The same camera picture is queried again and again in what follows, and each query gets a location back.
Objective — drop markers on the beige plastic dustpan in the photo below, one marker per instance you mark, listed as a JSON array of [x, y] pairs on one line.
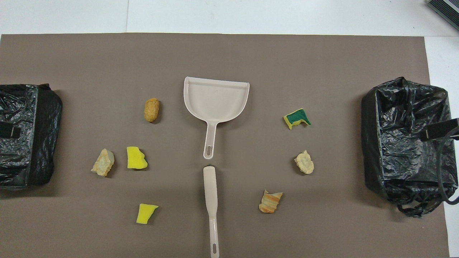
[[215, 100]]

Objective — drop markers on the bin with black bag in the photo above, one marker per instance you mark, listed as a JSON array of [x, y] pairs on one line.
[[43, 143], [394, 143]]

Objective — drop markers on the green and yellow sponge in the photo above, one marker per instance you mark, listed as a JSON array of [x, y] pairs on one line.
[[296, 118]]

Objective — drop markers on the beige hand brush black bristles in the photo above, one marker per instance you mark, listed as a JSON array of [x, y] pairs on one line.
[[210, 186]]

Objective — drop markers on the orange striped foam chunk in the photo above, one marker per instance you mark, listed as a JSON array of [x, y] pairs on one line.
[[269, 202]]

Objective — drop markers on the grey ribbed device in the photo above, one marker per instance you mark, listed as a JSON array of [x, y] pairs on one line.
[[446, 10]]

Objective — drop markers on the large yellow sponge piece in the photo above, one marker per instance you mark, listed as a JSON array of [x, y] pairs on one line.
[[135, 158]]

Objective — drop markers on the beige rock-like foam chunk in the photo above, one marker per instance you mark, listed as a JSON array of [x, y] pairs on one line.
[[103, 163]]

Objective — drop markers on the pale beige crumpled foam chunk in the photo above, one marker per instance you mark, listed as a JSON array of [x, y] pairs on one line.
[[304, 162]]

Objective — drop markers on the brown paper table mat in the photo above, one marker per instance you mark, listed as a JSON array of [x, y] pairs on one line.
[[251, 53]]

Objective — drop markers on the small yellow sponge wedge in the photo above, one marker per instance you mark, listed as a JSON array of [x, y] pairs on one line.
[[145, 214]]

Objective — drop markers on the brown oval textured sponge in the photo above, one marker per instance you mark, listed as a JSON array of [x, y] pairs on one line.
[[151, 110]]

